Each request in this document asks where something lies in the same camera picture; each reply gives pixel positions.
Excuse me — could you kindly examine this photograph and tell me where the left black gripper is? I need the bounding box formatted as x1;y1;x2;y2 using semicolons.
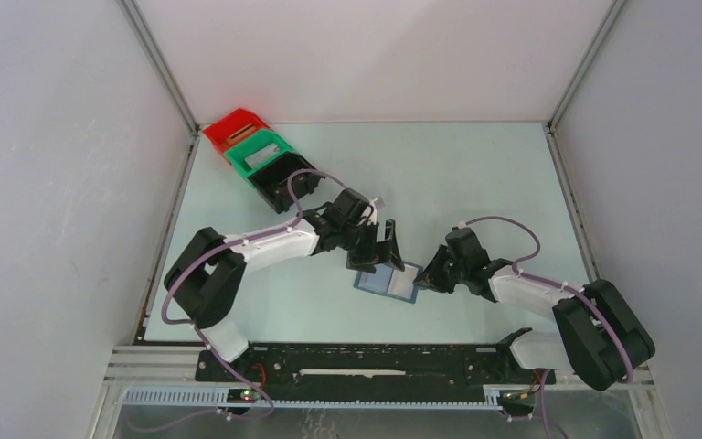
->
338;220;403;274

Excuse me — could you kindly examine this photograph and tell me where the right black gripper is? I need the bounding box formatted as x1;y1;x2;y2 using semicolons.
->
413;244;468;294

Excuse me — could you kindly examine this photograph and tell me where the blue card holder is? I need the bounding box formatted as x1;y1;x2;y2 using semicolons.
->
354;262;423;304

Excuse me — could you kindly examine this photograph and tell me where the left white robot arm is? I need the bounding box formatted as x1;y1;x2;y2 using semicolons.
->
161;200;405;381

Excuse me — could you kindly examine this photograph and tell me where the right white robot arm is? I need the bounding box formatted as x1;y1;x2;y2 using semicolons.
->
413;227;656;391

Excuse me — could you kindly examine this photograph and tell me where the white card in green bin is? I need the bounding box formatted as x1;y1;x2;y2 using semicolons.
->
245;144;281;170

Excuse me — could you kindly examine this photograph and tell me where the orange card in red bin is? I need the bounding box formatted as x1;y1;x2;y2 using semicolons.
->
225;123;259;145

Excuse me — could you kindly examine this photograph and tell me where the black plastic bin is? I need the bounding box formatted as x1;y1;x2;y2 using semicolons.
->
248;152;323;214

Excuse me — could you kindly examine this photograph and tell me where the green plastic bin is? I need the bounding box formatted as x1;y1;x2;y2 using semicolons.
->
223;129;296;180

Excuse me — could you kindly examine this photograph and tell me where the red plastic bin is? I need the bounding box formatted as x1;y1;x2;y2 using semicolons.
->
203;108;271;155

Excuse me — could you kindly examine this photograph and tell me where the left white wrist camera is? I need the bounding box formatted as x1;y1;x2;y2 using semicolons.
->
359;197;385;225

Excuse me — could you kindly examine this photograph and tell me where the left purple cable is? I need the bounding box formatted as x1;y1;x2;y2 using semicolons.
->
162;168;352;389

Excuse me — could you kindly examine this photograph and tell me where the purple cable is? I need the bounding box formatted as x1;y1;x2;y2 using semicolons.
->
456;216;635;384
162;168;352;389

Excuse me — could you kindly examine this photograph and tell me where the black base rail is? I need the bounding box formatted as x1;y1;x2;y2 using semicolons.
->
108;340;655;413

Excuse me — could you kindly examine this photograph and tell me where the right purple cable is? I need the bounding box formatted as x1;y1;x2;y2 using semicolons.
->
456;216;635;384

